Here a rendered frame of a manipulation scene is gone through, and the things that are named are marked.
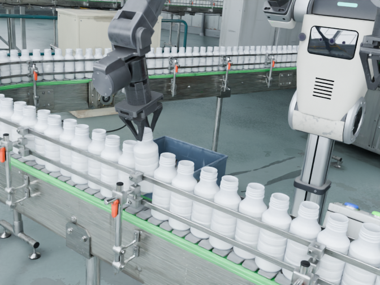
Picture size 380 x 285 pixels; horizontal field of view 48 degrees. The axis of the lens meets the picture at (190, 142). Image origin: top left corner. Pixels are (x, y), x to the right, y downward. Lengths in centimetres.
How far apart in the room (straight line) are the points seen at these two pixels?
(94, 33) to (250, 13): 289
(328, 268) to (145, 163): 47
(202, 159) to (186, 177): 74
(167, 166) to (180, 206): 10
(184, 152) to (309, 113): 57
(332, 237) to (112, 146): 58
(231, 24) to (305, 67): 567
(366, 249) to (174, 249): 43
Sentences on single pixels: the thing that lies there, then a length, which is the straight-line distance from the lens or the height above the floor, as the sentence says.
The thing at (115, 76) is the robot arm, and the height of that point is 137.
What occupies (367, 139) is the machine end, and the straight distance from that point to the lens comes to 476.
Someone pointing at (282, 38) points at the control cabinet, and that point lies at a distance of 765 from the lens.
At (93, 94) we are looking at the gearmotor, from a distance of 251.
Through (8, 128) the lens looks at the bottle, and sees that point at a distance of 148.
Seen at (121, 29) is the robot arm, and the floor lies 146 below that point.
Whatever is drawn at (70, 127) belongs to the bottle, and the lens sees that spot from 124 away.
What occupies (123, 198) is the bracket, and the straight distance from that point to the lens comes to 101.
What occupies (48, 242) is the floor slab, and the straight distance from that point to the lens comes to 284.
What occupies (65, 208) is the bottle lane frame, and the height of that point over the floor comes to 92.
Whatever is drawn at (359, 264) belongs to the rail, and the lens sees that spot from 85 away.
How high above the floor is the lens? 155
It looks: 20 degrees down
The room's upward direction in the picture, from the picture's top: 5 degrees clockwise
